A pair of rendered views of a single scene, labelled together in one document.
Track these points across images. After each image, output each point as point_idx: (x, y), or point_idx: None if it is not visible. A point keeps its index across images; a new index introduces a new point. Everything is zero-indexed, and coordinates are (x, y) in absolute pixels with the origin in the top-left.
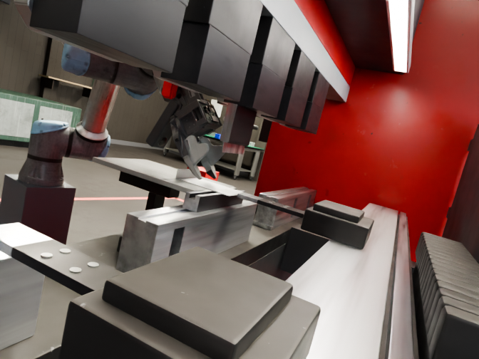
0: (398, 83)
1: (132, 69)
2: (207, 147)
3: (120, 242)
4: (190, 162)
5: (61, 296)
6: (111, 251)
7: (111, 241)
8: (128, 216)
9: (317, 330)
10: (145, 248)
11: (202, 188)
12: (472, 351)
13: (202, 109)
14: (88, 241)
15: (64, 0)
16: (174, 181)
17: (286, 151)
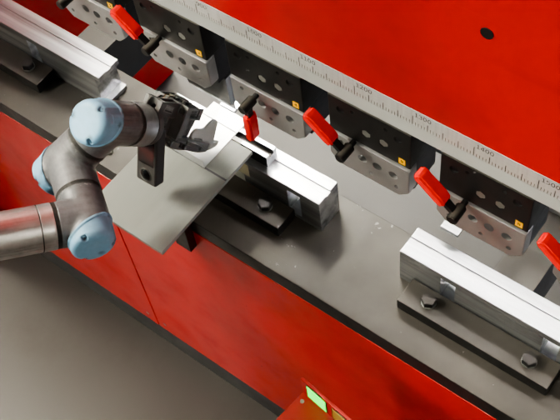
0: None
1: (95, 170)
2: (216, 120)
3: (280, 230)
4: (212, 144)
5: (372, 253)
6: (279, 240)
7: (256, 244)
8: (320, 204)
9: None
10: (334, 199)
11: (231, 143)
12: None
13: (189, 107)
14: (262, 261)
15: (428, 162)
16: (226, 168)
17: None
